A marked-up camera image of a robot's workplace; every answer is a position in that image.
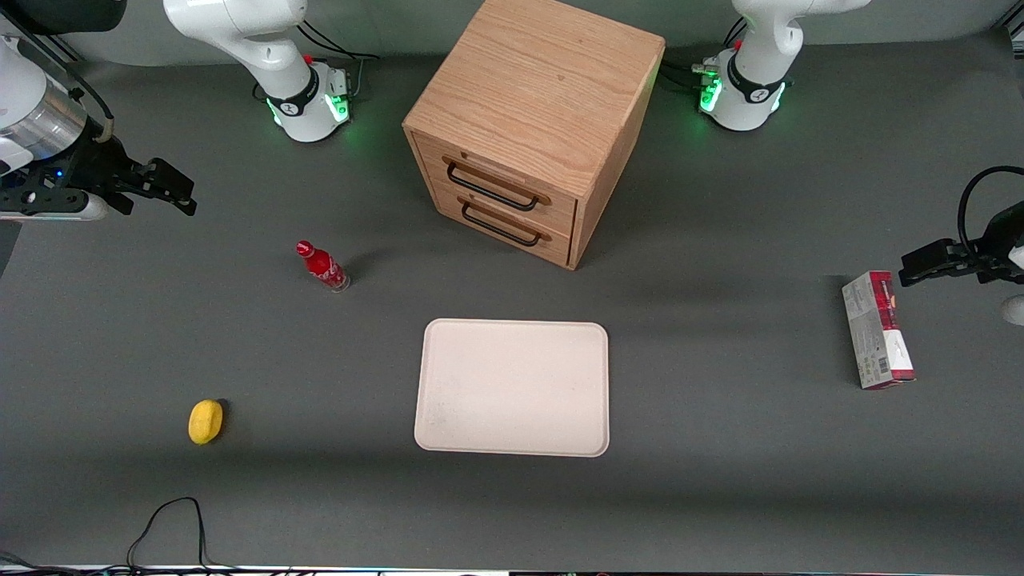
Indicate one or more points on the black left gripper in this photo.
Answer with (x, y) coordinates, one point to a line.
(989, 254)

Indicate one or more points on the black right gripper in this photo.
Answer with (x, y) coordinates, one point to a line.
(94, 166)

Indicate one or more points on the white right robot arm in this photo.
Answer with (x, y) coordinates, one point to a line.
(264, 44)

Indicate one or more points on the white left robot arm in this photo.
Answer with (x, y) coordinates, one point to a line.
(756, 64)

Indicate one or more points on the wooden drawer cabinet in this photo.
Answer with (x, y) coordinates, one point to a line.
(544, 88)

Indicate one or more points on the wooden drawer front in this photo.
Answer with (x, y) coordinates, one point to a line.
(556, 244)
(560, 210)

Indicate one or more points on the grey and red carton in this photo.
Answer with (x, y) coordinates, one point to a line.
(876, 328)

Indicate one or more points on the red cola bottle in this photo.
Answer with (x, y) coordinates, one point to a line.
(324, 268)

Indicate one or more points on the yellow lemon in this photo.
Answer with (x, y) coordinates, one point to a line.
(205, 422)

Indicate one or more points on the white rectangular tray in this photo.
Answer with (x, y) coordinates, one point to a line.
(512, 388)

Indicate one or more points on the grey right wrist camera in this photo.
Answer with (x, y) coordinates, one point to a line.
(56, 206)

